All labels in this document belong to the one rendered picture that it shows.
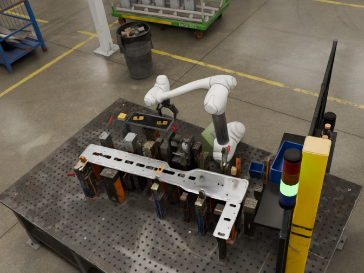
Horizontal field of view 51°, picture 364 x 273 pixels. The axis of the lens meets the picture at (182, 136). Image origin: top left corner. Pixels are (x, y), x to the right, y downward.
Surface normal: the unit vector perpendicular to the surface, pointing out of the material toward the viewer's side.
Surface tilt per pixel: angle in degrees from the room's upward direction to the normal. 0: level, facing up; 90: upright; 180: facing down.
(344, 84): 0
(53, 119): 0
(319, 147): 0
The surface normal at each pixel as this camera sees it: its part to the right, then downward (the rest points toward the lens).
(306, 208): -0.45, 0.63
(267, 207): -0.11, -0.74
